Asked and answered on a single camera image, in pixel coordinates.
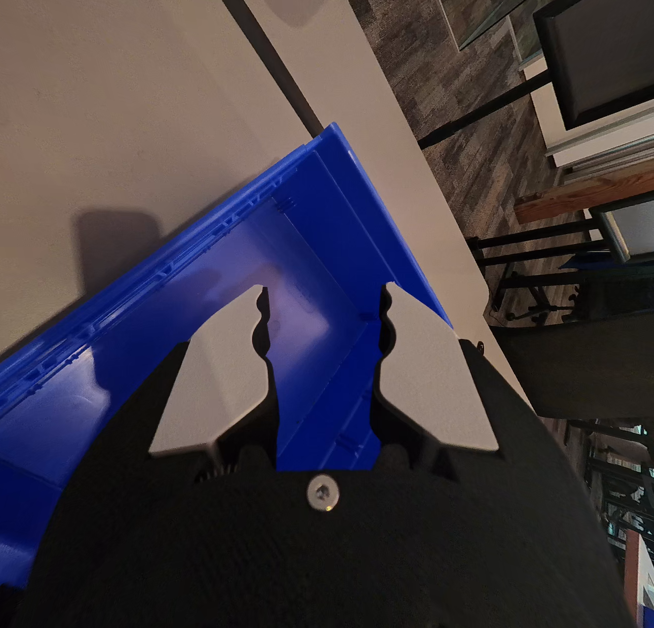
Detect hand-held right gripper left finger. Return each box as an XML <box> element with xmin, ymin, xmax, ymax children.
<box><xmin>148</xmin><ymin>286</ymin><xmax>279</xmax><ymax>457</ymax></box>

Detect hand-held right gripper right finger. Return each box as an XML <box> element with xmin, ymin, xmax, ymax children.
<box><xmin>373</xmin><ymin>282</ymin><xmax>500</xmax><ymax>453</ymax></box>

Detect blue plastic bin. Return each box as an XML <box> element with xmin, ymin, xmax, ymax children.
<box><xmin>0</xmin><ymin>122</ymin><xmax>453</xmax><ymax>590</ymax></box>

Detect black office chair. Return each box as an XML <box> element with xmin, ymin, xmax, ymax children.
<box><xmin>490</xmin><ymin>313</ymin><xmax>654</xmax><ymax>419</ymax></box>

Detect grey panel on wheeled stand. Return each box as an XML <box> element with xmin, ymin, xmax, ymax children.
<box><xmin>467</xmin><ymin>194</ymin><xmax>654</xmax><ymax>281</ymax></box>

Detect display screen on black stand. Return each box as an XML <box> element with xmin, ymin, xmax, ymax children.
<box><xmin>532</xmin><ymin>0</ymin><xmax>654</xmax><ymax>132</ymax></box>

